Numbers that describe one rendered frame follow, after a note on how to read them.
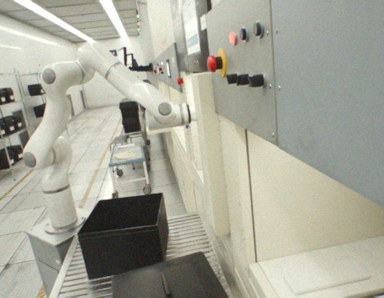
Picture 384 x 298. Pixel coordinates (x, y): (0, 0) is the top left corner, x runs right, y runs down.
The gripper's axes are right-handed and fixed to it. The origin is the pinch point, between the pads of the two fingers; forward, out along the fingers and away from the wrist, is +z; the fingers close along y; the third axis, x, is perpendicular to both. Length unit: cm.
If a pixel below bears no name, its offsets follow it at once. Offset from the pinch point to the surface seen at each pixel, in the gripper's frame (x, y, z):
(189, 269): -38, 40, -26
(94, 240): -34, 21, -55
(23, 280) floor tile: -126, -103, -146
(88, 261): -42, 20, -58
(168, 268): -39, 37, -32
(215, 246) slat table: -49, 16, -13
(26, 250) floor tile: -126, -149, -159
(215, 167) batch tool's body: -13.7, 27.1, -12.0
